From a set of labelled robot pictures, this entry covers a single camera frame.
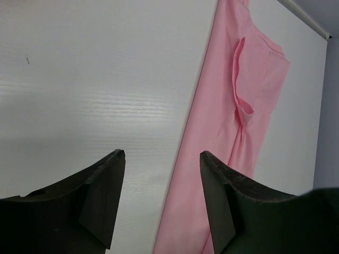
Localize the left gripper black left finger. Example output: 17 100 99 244
1 149 125 253

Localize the pink t shirt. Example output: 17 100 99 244
153 1 289 253

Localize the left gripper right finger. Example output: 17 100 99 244
200 151 338 253

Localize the aluminium table edge rail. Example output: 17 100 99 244
278 0 332 41

